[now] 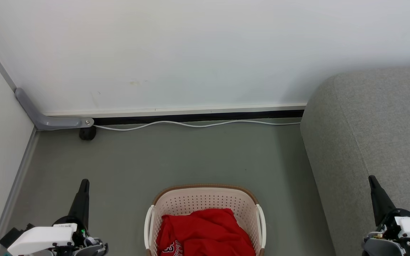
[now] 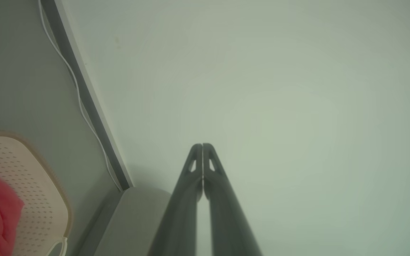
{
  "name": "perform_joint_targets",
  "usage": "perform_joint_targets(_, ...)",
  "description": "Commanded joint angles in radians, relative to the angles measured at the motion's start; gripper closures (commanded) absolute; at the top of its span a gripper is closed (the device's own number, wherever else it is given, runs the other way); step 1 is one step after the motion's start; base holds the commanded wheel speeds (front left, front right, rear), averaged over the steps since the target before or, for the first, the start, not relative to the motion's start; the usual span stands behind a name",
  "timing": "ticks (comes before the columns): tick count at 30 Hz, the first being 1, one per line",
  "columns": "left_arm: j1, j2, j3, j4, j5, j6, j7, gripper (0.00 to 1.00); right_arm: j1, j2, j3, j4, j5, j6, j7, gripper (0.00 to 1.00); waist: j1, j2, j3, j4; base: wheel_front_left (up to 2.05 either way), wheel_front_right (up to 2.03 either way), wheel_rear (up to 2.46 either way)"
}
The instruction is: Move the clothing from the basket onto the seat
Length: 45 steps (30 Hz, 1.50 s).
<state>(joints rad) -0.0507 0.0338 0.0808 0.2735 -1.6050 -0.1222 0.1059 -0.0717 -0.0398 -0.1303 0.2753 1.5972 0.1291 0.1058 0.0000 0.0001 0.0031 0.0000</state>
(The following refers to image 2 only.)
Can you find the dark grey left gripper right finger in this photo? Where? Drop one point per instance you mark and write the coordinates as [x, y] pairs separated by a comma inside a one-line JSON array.
[[226, 217]]

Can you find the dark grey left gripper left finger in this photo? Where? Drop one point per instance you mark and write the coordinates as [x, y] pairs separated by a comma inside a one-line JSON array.
[[182, 209]]

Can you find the grey fabric work surface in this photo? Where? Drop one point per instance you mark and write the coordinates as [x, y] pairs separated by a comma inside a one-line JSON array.
[[133, 224]]

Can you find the beige perforated laundry basket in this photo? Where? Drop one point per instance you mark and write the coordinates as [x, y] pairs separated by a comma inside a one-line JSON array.
[[34, 192]]

